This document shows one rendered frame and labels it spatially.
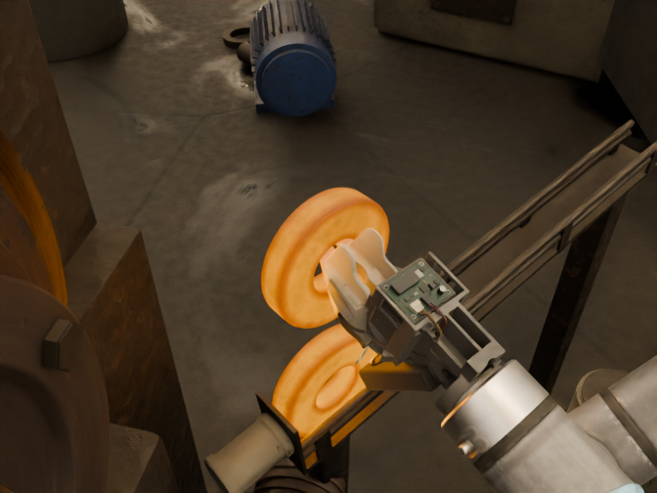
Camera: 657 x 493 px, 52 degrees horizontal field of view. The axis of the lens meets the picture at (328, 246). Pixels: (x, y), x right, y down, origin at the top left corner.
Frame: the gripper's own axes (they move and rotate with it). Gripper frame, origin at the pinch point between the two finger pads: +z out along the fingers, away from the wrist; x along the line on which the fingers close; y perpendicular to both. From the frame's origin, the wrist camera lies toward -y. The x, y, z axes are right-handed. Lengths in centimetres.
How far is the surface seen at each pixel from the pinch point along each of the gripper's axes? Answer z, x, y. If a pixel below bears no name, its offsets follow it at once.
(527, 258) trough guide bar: -9.6, -34.5, -18.6
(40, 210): 3.8, 25.6, 19.6
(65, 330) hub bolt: -8.5, 29.4, 27.2
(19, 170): 4.5, 26.0, 23.0
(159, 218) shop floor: 89, -33, -121
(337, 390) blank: -7.8, -0.7, -23.4
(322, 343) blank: -4.4, 1.3, -13.5
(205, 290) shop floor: 55, -27, -111
